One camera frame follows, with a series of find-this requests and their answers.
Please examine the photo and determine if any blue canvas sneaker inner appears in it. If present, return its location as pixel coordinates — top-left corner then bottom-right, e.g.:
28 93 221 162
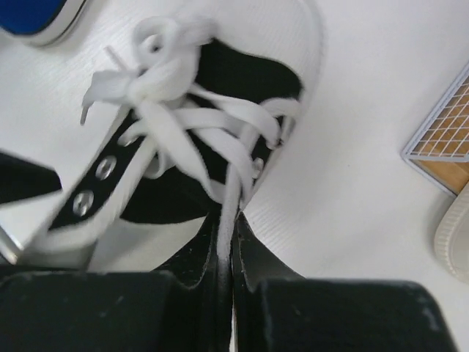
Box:
1 0 87 47

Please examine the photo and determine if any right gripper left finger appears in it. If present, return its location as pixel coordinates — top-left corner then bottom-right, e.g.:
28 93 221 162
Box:
1 216 232 351

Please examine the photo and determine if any black white sneaker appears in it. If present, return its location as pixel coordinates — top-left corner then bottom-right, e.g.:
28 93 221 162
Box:
1 1 324 271

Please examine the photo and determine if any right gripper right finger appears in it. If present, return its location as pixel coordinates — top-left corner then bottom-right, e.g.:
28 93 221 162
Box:
232 216 457 351

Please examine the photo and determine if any white wire wooden shoe shelf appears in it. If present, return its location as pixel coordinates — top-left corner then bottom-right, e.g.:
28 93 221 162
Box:
401 65 468 197

